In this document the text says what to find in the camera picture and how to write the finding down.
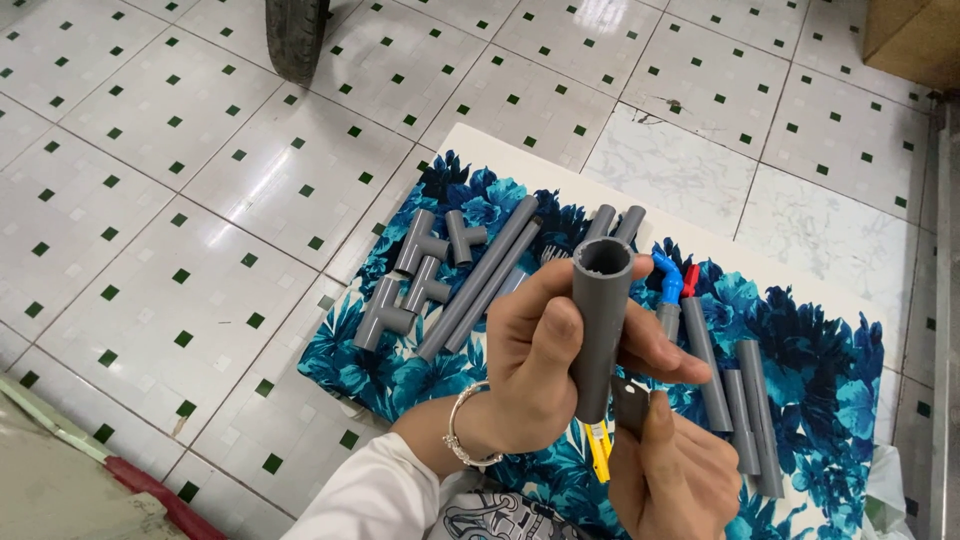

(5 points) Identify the person's left hand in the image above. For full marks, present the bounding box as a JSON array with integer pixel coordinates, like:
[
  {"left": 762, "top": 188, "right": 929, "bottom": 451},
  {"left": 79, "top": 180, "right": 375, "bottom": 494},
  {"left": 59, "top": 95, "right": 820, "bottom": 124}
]
[{"left": 480, "top": 253, "right": 714, "bottom": 456}]

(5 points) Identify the person's right hand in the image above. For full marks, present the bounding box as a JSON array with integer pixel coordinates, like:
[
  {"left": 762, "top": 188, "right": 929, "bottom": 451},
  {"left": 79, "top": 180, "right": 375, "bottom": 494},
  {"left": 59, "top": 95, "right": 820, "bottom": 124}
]
[{"left": 607, "top": 390, "right": 744, "bottom": 540}]

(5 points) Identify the thick grey plastic pipe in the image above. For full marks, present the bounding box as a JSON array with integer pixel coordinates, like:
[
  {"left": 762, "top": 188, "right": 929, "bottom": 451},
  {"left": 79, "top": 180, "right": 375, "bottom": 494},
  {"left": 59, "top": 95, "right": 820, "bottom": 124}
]
[{"left": 571, "top": 237, "right": 636, "bottom": 426}]

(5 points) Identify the yellow utility knife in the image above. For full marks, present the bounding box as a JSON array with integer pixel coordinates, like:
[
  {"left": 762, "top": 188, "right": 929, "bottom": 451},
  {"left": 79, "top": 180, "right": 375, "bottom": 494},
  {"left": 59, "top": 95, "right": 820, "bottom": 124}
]
[{"left": 583, "top": 375, "right": 652, "bottom": 485}]

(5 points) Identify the long grey plastic pipe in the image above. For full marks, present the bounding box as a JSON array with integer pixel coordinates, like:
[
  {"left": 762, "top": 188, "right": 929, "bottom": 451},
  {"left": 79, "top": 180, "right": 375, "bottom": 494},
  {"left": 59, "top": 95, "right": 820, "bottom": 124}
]
[
  {"left": 416, "top": 195, "right": 540, "bottom": 362},
  {"left": 444, "top": 216, "right": 543, "bottom": 355}
]

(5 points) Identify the medium grey plastic pipe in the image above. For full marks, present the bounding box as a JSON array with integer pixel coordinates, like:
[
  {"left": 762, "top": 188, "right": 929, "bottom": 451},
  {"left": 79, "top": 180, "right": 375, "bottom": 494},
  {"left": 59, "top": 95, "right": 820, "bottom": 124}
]
[
  {"left": 735, "top": 339, "right": 786, "bottom": 501},
  {"left": 721, "top": 368, "right": 762, "bottom": 477}
]

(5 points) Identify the light grey pipe piece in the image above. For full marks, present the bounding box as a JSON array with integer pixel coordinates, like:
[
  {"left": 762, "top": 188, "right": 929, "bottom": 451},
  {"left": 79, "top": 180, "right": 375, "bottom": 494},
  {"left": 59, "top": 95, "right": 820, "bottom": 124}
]
[{"left": 487, "top": 267, "right": 531, "bottom": 313}]

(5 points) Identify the grey pipe with red valve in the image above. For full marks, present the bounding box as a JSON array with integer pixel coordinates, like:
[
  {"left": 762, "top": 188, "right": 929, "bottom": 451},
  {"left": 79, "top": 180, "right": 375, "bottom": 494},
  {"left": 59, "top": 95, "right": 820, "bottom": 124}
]
[{"left": 679, "top": 263, "right": 735, "bottom": 434}]

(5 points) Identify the grey tee pipe fitting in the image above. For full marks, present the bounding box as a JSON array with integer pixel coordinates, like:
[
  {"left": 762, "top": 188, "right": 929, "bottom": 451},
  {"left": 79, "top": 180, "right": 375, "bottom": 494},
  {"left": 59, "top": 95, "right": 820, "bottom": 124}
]
[
  {"left": 393, "top": 209, "right": 451, "bottom": 278},
  {"left": 352, "top": 276, "right": 418, "bottom": 354},
  {"left": 402, "top": 255, "right": 453, "bottom": 315},
  {"left": 444, "top": 210, "right": 489, "bottom": 268}
]

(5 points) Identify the person's printed grey shirt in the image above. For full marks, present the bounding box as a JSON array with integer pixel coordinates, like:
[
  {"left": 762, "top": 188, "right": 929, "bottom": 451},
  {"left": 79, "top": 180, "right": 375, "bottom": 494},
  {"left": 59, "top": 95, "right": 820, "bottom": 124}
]
[{"left": 427, "top": 472, "right": 595, "bottom": 540}]

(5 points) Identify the blue floral cloth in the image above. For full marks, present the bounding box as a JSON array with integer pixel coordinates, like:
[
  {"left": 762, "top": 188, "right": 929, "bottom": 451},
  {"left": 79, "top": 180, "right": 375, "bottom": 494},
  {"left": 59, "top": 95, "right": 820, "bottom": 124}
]
[{"left": 297, "top": 150, "right": 887, "bottom": 540}]

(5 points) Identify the clear plastic bag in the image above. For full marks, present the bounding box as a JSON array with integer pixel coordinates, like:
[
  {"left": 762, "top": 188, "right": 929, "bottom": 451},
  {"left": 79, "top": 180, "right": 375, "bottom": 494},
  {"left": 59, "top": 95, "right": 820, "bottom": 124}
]
[{"left": 861, "top": 442, "right": 921, "bottom": 540}]

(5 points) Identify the black rubber tyre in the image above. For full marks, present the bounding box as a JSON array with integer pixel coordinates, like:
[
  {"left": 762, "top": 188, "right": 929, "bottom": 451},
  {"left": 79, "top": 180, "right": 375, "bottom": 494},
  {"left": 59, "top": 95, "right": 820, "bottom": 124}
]
[{"left": 264, "top": 0, "right": 332, "bottom": 86}]

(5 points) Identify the green step with red edge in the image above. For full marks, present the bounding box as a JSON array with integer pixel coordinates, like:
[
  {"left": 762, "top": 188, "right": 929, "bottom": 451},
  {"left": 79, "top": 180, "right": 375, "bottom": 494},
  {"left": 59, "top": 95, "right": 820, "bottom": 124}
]
[{"left": 0, "top": 372, "right": 228, "bottom": 540}]

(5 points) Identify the brown cardboard box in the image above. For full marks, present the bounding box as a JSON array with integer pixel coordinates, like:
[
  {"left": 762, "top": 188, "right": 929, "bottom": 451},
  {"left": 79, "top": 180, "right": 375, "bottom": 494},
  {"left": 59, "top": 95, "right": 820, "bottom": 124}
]
[{"left": 861, "top": 0, "right": 960, "bottom": 93}]

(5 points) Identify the silver bracelet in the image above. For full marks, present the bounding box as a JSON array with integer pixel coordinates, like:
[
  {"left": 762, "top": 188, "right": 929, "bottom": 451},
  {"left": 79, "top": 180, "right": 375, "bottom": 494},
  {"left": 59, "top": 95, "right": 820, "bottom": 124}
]
[{"left": 442, "top": 380, "right": 506, "bottom": 468}]

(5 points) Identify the blue handle pipe valve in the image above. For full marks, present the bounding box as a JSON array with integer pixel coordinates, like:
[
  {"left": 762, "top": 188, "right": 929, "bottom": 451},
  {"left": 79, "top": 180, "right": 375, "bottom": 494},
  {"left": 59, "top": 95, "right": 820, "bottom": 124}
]
[{"left": 650, "top": 250, "right": 686, "bottom": 344}]

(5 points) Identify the grey metal door frame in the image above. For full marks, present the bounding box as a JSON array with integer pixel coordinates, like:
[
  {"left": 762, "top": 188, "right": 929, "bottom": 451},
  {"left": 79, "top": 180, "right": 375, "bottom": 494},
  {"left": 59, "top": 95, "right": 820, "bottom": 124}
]
[{"left": 925, "top": 96, "right": 960, "bottom": 540}]

